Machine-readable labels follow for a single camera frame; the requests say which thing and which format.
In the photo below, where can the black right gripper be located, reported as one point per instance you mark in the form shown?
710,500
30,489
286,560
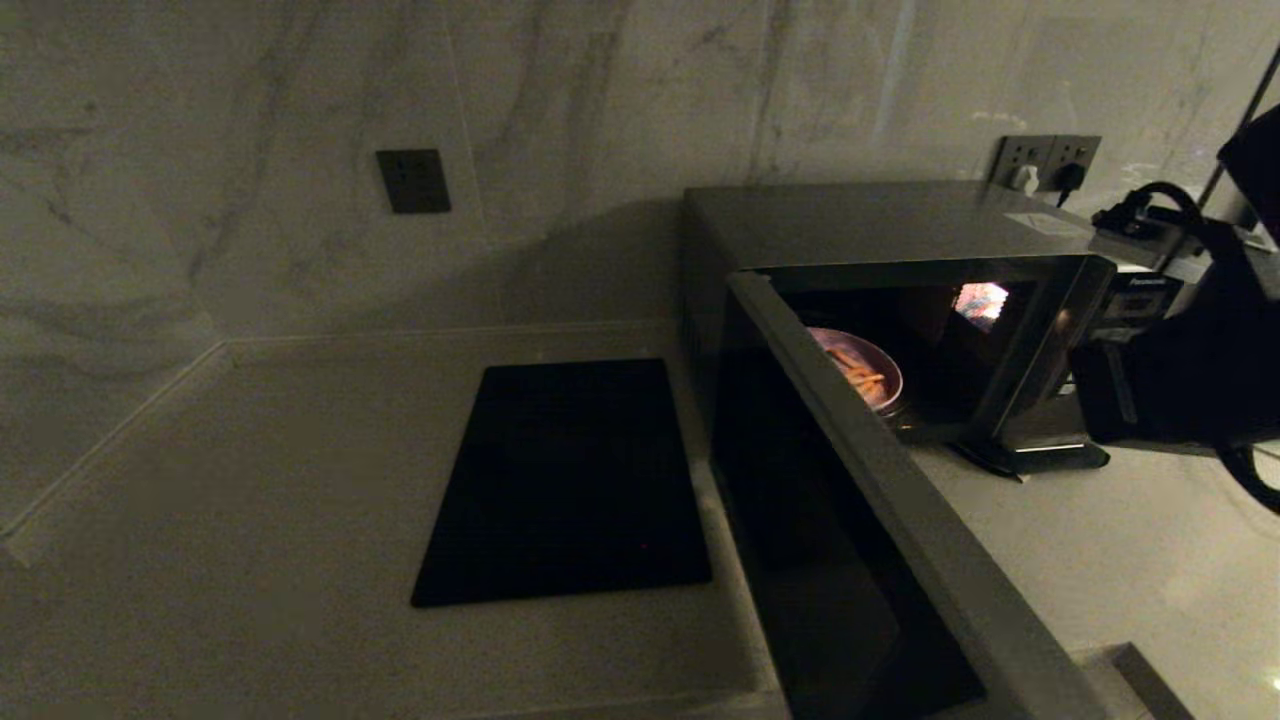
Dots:
1180,390

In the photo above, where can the light purple plate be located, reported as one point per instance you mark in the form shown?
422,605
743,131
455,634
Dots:
885,375

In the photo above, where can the black glass microwave door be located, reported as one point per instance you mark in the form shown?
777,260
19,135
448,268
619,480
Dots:
860,560

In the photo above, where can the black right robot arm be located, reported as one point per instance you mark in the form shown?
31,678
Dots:
1255,160

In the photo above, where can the dark pad under microwave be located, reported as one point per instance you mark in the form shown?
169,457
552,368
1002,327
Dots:
1050,458

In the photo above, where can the black power plug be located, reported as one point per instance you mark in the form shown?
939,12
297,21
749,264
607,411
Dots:
1069,178

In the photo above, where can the white power plug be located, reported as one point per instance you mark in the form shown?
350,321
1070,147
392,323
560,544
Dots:
1024,180

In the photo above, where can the golden french fry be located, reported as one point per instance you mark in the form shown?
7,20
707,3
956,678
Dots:
842,358
868,378

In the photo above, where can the black glass induction cooktop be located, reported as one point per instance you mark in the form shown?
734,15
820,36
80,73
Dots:
565,490

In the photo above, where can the grey double wall socket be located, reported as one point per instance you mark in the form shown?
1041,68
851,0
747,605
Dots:
1022,153

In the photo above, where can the dark grey single wall socket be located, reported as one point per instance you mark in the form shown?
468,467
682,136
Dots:
413,181

